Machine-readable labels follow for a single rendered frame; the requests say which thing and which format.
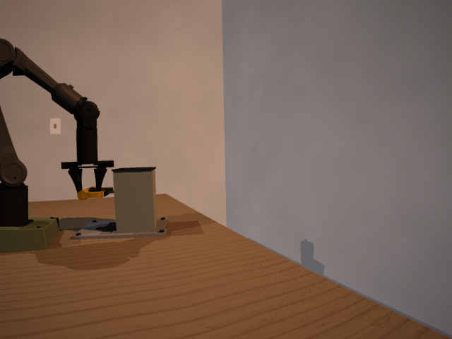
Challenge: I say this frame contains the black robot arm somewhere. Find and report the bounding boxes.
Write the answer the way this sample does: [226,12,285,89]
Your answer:
[0,38,100,227]

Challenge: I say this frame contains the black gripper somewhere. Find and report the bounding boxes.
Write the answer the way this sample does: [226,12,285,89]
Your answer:
[61,145,114,193]

